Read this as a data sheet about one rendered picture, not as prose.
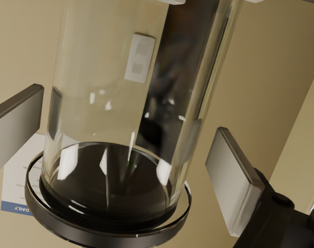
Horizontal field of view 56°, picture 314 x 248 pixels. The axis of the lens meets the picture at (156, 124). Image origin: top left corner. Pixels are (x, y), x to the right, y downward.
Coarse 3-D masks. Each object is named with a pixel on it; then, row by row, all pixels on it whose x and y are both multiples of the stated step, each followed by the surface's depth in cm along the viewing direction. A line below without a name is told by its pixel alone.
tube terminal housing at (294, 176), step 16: (304, 112) 45; (304, 128) 44; (288, 144) 47; (304, 144) 43; (288, 160) 46; (304, 160) 42; (272, 176) 50; (288, 176) 45; (304, 176) 41; (288, 192) 44; (304, 192) 41; (304, 208) 40
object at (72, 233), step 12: (36, 204) 16; (36, 216) 16; (48, 216) 15; (60, 228) 15; (72, 228) 15; (180, 228) 18; (72, 240) 15; (84, 240) 15; (96, 240) 15; (108, 240) 15; (120, 240) 15; (132, 240) 15; (144, 240) 16; (156, 240) 16
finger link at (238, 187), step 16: (224, 128) 19; (224, 144) 17; (208, 160) 20; (224, 160) 17; (240, 160) 15; (224, 176) 16; (240, 176) 14; (256, 176) 14; (224, 192) 16; (240, 192) 14; (256, 192) 13; (224, 208) 15; (240, 208) 14; (240, 224) 14
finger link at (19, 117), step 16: (16, 96) 15; (32, 96) 16; (0, 112) 13; (16, 112) 15; (32, 112) 17; (0, 128) 13; (16, 128) 15; (32, 128) 18; (0, 144) 14; (16, 144) 16; (0, 160) 14
